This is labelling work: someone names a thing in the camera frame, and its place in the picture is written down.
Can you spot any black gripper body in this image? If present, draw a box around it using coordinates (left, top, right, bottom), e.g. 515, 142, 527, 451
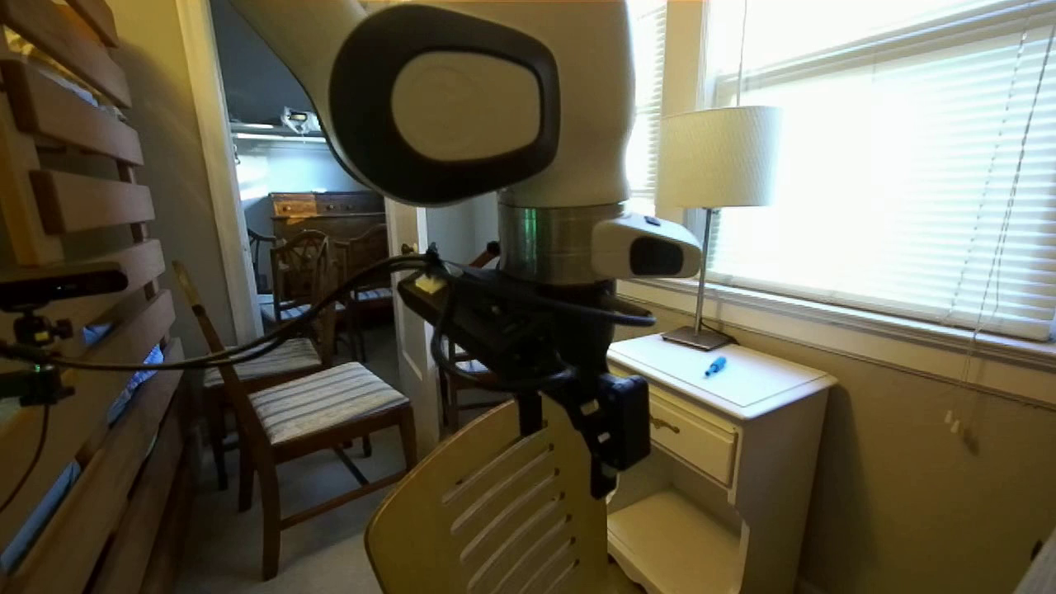
536, 366, 653, 480

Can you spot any dark chair striped cushion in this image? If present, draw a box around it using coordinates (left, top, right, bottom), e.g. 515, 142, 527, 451
433, 328, 513, 438
199, 232, 358, 494
170, 261, 422, 585

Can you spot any white nightstand drawer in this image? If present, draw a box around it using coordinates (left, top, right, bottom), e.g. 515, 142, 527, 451
647, 384, 743, 487

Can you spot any white nightstand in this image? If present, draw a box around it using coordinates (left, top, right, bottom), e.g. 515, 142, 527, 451
605, 329, 843, 594

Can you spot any white door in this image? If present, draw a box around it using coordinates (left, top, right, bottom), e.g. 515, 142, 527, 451
384, 198, 445, 454

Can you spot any lamp with white shade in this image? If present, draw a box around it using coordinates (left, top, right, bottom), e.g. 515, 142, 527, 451
656, 101, 786, 357

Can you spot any narrow white window blind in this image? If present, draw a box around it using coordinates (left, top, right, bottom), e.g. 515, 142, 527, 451
623, 0, 670, 220

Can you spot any dark wooden dresser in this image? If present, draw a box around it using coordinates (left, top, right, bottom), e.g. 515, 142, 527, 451
246, 187, 390, 272

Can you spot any wide white window blind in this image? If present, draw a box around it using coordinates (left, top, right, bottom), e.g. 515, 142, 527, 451
703, 0, 1056, 348

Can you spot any wooden slatted panel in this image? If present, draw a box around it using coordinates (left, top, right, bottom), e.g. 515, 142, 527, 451
0, 0, 191, 594

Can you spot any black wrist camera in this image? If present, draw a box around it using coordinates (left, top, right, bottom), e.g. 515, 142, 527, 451
397, 267, 545, 373

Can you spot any long thin black cable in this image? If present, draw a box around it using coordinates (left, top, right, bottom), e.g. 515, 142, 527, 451
43, 247, 445, 375

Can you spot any black camera on stand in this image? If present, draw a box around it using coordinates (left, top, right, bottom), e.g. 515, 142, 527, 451
0, 267, 132, 408

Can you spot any black camera cable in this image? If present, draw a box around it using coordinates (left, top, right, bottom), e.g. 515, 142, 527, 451
0, 399, 55, 521

